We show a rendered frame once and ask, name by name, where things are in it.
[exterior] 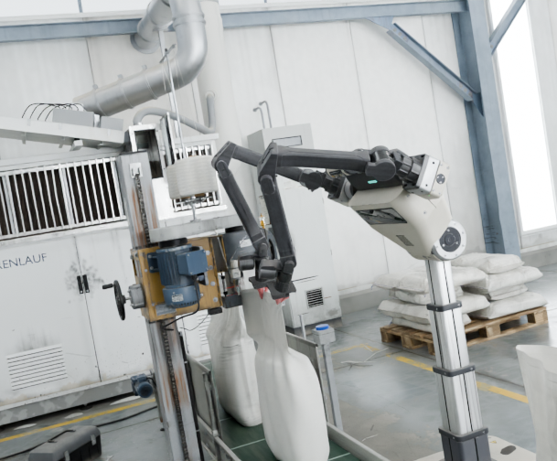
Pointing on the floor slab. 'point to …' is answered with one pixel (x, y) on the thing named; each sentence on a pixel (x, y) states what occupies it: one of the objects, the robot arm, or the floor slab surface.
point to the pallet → (416, 338)
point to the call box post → (331, 386)
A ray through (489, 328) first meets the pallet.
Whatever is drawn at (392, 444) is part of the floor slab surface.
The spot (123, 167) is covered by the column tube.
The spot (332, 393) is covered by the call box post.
